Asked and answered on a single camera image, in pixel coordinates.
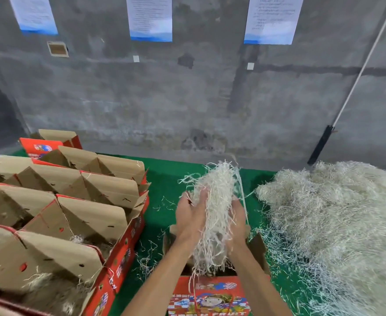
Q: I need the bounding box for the white pole with black grip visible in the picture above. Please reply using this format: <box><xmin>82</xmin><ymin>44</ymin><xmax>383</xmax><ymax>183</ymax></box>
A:
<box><xmin>307</xmin><ymin>0</ymin><xmax>386</xmax><ymax>167</ymax></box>

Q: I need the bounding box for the person's left hand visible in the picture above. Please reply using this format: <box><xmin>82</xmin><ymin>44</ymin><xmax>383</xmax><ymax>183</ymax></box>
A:
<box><xmin>173</xmin><ymin>189</ymin><xmax>210</xmax><ymax>249</ymax></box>

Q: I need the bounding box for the yellow framed wall plate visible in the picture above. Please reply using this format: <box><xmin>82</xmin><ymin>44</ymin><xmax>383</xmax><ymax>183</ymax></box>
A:
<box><xmin>46</xmin><ymin>40</ymin><xmax>69</xmax><ymax>58</ymax></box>

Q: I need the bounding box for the person's right forearm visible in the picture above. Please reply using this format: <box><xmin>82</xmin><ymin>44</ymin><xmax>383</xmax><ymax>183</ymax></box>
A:
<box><xmin>229</xmin><ymin>250</ymin><xmax>294</xmax><ymax>316</ymax></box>

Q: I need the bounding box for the pile of shredded paper filler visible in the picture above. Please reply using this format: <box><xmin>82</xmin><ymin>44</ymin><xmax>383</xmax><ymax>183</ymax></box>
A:
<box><xmin>255</xmin><ymin>161</ymin><xmax>386</xmax><ymax>316</ymax></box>

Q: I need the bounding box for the person's left forearm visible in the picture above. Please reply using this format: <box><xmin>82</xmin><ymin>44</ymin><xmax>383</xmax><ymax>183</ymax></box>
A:
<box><xmin>122</xmin><ymin>237</ymin><xmax>198</xmax><ymax>316</ymax></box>

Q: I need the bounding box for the person's right hand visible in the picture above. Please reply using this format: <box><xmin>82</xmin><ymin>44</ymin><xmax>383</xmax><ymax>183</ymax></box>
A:
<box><xmin>226</xmin><ymin>197</ymin><xmax>252</xmax><ymax>258</ymax></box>

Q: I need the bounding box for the group of red fruit boxes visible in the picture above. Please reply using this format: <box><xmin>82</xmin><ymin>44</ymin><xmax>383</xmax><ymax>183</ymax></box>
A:
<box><xmin>18</xmin><ymin>129</ymin><xmax>83</xmax><ymax>161</ymax></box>

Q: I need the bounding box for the white and blue wall poster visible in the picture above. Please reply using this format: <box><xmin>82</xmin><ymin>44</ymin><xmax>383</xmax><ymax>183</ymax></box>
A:
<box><xmin>125</xmin><ymin>0</ymin><xmax>173</xmax><ymax>43</ymax></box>
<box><xmin>243</xmin><ymin>0</ymin><xmax>306</xmax><ymax>46</ymax></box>
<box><xmin>7</xmin><ymin>0</ymin><xmax>59</xmax><ymax>36</ymax></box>

